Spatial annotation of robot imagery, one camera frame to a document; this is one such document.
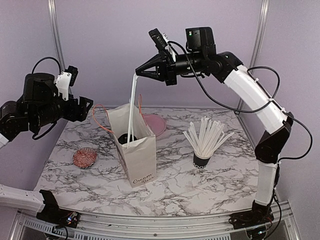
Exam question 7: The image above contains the red patterned small bowl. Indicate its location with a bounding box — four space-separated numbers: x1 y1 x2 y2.
72 147 97 169

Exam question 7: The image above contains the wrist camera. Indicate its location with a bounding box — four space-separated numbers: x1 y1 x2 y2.
148 28 178 62
54 65 79 101

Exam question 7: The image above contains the aluminium frame post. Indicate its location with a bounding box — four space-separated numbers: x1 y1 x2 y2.
47 0 66 69
236 0 271 113

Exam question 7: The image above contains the right aluminium frame post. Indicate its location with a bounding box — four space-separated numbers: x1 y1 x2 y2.
236 0 271 113

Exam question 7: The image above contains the white paper takeout bag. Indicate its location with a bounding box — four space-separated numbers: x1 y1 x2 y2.
92 103 157 188

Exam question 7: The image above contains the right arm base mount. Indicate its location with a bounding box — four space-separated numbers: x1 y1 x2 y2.
228 210 275 230

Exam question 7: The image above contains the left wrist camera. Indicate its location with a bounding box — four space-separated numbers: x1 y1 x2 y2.
54 65 79 101

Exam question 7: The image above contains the left aluminium frame post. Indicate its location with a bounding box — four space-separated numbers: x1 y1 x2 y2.
47 0 66 69

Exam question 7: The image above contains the single white straw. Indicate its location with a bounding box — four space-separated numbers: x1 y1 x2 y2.
126 73 139 148

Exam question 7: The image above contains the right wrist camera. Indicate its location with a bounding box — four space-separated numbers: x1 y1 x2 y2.
148 28 178 62

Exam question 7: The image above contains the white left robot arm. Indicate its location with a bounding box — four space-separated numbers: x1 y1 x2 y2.
0 65 94 223

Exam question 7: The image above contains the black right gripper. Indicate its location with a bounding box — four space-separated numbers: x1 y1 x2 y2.
135 48 206 85

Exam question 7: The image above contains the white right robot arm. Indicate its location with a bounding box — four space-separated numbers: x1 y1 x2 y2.
135 27 298 224

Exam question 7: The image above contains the pink round plate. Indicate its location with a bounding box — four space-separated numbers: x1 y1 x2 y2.
143 114 167 137

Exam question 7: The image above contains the black cup holding straws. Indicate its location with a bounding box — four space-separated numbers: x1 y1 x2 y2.
193 152 211 169

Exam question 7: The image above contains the bundle of white wrapped straws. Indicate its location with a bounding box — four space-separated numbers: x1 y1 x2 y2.
183 116 234 160

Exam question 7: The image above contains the aluminium front rail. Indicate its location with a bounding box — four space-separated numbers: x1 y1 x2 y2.
8 201 301 240

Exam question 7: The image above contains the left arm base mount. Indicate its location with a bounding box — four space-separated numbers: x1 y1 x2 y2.
36 189 80 229

